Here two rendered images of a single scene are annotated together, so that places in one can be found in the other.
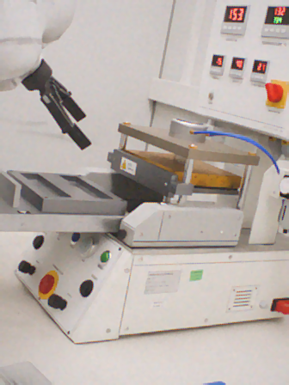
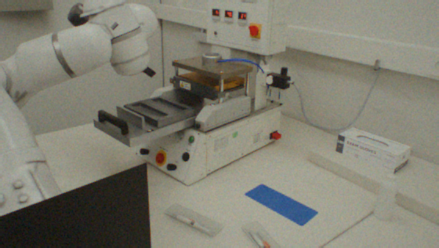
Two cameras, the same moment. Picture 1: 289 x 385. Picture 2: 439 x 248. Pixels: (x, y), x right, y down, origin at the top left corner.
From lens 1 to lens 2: 0.34 m
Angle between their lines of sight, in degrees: 16
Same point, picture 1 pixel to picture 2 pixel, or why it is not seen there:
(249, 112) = (240, 41)
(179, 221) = (223, 111)
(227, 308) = (251, 145)
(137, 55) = not seen: outside the picture
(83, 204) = (175, 116)
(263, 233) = (260, 103)
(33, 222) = (156, 133)
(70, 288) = (175, 158)
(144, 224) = (208, 119)
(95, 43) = not seen: outside the picture
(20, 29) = (142, 49)
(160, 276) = (219, 140)
